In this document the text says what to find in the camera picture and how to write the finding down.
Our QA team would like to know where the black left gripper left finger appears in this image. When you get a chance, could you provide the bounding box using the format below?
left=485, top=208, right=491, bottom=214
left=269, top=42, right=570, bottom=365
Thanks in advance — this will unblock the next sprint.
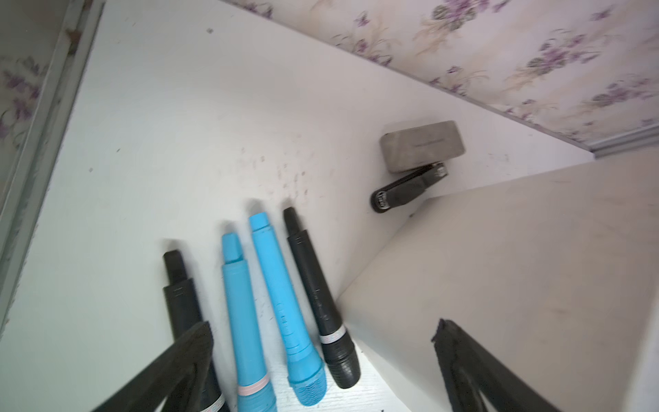
left=96, top=322, right=214, bottom=411

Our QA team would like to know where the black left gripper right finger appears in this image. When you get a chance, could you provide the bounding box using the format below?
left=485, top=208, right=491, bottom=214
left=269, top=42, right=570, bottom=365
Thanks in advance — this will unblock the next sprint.
left=432, top=319, right=557, bottom=411

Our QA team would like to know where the black microphone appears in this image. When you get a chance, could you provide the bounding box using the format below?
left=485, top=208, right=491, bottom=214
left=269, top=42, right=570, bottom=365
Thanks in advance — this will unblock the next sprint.
left=283, top=207, right=361, bottom=389
left=163, top=250, right=230, bottom=412

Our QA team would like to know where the blue plastic tool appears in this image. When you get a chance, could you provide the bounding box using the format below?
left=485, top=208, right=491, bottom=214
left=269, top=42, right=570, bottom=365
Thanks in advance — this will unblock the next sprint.
left=249, top=212, right=327, bottom=407

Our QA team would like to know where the white plastic drawer cabinet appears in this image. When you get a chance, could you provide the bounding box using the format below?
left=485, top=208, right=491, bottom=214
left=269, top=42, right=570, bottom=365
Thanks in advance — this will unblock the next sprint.
left=339, top=148, right=658, bottom=411

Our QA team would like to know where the black stapler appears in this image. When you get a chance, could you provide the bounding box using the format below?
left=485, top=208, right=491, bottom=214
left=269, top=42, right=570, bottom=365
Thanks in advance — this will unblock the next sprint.
left=370, top=162, right=448, bottom=214

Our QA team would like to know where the grey whiteboard eraser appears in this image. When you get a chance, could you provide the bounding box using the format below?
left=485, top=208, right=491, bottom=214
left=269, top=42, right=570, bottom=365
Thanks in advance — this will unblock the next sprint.
left=379, top=120, right=466, bottom=173

